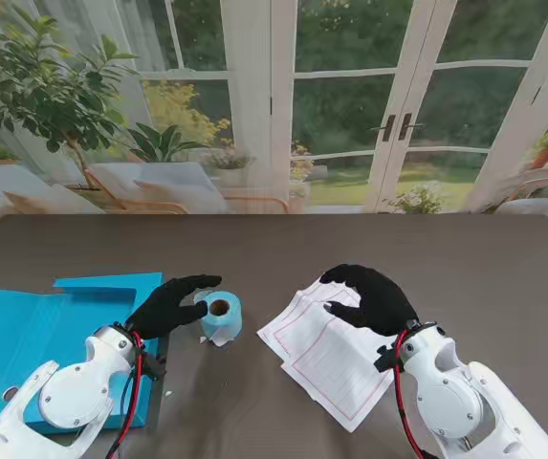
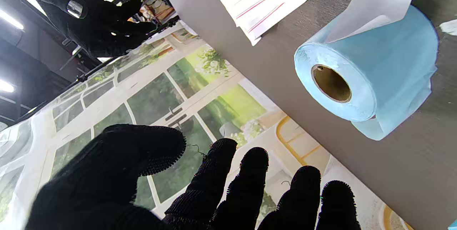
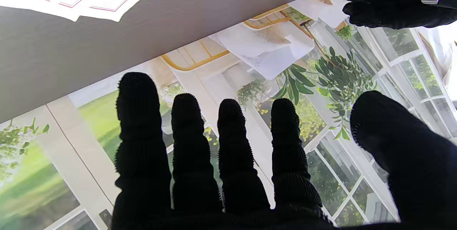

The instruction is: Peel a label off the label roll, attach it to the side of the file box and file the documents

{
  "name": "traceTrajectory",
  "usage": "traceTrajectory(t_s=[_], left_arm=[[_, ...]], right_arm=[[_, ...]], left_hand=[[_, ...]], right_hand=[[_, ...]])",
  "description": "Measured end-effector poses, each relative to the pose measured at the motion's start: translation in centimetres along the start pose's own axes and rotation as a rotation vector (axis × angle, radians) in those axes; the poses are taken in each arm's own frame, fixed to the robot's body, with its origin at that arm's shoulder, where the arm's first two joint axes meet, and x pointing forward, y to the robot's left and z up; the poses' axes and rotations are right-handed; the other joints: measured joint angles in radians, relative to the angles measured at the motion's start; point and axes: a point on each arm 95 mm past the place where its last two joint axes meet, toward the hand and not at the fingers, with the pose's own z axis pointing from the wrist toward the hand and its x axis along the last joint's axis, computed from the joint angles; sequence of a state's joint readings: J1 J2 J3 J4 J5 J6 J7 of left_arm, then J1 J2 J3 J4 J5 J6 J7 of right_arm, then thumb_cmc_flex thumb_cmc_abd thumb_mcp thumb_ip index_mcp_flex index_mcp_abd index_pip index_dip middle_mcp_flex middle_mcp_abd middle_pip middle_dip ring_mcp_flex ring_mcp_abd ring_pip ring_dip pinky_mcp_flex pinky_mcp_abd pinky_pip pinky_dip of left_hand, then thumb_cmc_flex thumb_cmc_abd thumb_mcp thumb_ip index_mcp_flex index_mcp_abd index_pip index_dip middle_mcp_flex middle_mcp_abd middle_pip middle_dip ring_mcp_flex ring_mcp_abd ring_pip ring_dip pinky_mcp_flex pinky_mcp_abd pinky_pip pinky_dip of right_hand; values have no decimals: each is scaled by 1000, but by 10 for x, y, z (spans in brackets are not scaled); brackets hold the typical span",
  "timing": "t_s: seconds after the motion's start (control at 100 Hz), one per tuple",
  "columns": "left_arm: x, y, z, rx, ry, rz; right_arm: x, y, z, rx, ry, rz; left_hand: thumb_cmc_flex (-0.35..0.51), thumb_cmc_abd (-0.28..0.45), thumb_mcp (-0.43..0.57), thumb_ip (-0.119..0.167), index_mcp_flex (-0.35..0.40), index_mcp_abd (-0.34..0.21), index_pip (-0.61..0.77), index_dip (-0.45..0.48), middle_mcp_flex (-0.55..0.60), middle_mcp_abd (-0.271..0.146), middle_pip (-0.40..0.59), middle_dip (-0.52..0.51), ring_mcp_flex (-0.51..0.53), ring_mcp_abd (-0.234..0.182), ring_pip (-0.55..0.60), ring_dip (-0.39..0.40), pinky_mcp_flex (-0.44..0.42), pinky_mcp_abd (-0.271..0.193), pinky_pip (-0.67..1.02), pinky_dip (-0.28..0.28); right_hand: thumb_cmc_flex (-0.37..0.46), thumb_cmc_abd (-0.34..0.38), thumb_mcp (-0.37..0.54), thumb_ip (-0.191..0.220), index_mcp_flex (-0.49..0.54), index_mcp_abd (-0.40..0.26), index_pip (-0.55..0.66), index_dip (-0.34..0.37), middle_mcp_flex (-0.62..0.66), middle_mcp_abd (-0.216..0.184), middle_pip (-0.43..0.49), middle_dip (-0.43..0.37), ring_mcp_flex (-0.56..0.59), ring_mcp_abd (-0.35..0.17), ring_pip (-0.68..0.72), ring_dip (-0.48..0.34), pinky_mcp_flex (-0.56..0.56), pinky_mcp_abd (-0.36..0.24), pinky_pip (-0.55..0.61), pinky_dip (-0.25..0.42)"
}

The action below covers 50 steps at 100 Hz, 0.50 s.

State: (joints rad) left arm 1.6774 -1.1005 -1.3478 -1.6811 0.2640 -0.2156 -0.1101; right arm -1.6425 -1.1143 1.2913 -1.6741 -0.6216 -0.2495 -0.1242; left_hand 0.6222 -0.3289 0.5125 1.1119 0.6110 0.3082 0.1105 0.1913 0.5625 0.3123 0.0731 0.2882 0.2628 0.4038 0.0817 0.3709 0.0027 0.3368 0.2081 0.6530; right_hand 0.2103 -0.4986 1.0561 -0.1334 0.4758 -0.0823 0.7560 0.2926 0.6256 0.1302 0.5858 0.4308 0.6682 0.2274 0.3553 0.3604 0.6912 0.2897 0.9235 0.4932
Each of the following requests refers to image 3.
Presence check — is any printed garden room backdrop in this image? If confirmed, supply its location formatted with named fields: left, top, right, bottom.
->
left=0, top=0, right=457, bottom=230

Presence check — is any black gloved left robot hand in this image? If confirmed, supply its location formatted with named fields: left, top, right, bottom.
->
left=341, top=0, right=457, bottom=29

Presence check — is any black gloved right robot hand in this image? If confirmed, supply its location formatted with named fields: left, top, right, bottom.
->
left=111, top=72, right=457, bottom=230

